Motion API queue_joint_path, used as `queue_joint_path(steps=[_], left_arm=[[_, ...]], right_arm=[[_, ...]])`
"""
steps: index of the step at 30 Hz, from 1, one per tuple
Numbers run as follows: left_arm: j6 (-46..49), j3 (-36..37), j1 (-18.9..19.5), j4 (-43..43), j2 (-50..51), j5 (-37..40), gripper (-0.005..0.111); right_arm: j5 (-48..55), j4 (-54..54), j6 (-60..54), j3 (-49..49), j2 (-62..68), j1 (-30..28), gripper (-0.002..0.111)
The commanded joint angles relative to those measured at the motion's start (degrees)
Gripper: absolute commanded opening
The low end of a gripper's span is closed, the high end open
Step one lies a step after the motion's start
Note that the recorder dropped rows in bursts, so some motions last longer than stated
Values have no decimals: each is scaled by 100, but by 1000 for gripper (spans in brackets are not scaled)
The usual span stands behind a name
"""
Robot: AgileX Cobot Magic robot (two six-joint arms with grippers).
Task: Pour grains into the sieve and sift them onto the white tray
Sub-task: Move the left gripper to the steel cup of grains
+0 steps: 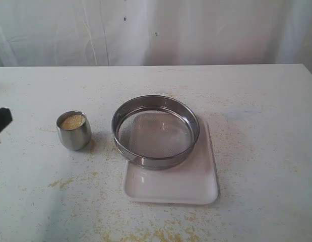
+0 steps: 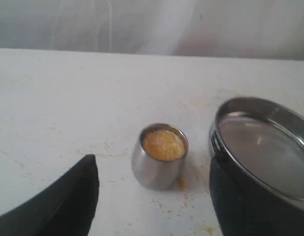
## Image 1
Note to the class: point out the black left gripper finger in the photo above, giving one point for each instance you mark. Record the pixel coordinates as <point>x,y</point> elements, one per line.
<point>5,118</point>

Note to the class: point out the stainless steel cup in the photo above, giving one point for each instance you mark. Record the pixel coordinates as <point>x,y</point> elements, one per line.
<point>74,130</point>

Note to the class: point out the round stainless steel sieve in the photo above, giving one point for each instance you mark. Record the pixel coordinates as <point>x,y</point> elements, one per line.
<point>155,132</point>

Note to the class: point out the white backdrop curtain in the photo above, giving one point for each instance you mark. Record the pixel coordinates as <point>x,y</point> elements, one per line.
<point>116,33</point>

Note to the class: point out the white plastic tray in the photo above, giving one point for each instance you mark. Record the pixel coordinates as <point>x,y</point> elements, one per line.
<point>192,182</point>

